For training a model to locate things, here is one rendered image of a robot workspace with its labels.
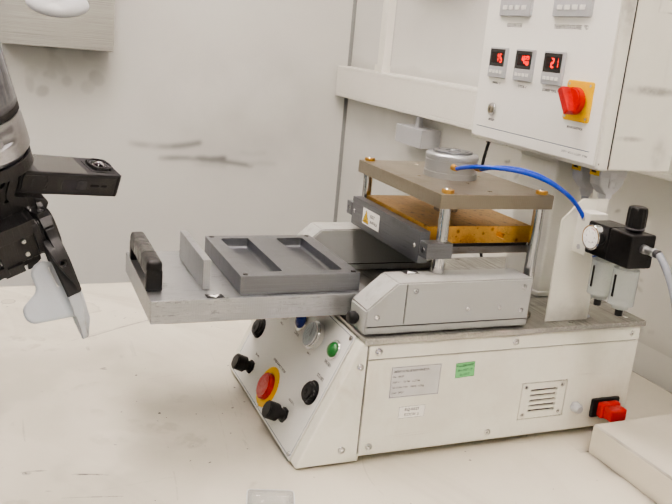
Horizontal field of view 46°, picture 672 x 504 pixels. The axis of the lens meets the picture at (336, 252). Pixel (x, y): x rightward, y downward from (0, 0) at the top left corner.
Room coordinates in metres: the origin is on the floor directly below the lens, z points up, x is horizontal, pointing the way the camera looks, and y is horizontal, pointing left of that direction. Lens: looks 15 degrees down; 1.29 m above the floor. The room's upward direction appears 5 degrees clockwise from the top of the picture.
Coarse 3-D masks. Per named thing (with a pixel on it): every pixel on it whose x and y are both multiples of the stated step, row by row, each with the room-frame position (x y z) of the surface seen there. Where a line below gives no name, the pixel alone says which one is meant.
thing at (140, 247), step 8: (136, 232) 1.05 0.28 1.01; (136, 240) 1.01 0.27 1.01; (144, 240) 1.01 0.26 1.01; (136, 248) 1.00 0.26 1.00; (144, 248) 0.97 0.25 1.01; (152, 248) 0.98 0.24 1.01; (136, 256) 1.00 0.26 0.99; (144, 256) 0.95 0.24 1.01; (152, 256) 0.94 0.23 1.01; (144, 264) 0.94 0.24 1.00; (152, 264) 0.92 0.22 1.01; (160, 264) 0.93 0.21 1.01; (144, 272) 0.94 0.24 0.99; (152, 272) 0.92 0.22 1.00; (160, 272) 0.93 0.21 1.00; (152, 280) 0.92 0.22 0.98; (160, 280) 0.93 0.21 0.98; (152, 288) 0.92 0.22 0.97; (160, 288) 0.93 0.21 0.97
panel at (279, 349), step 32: (288, 320) 1.12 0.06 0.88; (320, 320) 1.05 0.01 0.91; (256, 352) 1.15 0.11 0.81; (288, 352) 1.07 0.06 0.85; (320, 352) 1.00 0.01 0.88; (256, 384) 1.10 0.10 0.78; (288, 384) 1.02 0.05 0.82; (320, 384) 0.96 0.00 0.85; (288, 416) 0.98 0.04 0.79; (288, 448) 0.94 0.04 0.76
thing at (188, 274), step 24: (192, 240) 1.04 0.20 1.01; (168, 264) 1.04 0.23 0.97; (192, 264) 1.00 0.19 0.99; (144, 288) 0.93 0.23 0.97; (168, 288) 0.94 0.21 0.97; (192, 288) 0.95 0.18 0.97; (216, 288) 0.96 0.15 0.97; (360, 288) 1.02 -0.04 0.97; (168, 312) 0.90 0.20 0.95; (192, 312) 0.91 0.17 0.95; (216, 312) 0.92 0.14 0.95; (240, 312) 0.93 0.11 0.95; (264, 312) 0.94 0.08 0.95; (288, 312) 0.96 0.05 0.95; (312, 312) 0.97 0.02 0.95; (336, 312) 0.98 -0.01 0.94
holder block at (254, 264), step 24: (216, 240) 1.10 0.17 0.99; (240, 240) 1.13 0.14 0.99; (264, 240) 1.13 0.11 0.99; (288, 240) 1.16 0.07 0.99; (312, 240) 1.16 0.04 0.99; (216, 264) 1.06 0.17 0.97; (240, 264) 0.99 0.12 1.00; (264, 264) 1.05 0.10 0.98; (288, 264) 1.01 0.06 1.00; (312, 264) 1.08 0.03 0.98; (336, 264) 1.04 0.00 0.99; (240, 288) 0.94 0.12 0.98; (264, 288) 0.95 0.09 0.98; (288, 288) 0.97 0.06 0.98; (312, 288) 0.98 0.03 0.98; (336, 288) 0.99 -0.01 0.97
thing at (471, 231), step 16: (400, 208) 1.14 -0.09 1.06; (416, 208) 1.16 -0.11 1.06; (432, 208) 1.17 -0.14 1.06; (432, 224) 1.06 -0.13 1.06; (464, 224) 1.07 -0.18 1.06; (480, 224) 1.08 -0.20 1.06; (496, 224) 1.09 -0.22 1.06; (512, 224) 1.10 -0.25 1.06; (448, 240) 1.05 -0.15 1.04; (464, 240) 1.06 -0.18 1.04; (480, 240) 1.08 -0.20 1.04; (496, 240) 1.09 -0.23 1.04; (512, 240) 1.10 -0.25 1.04
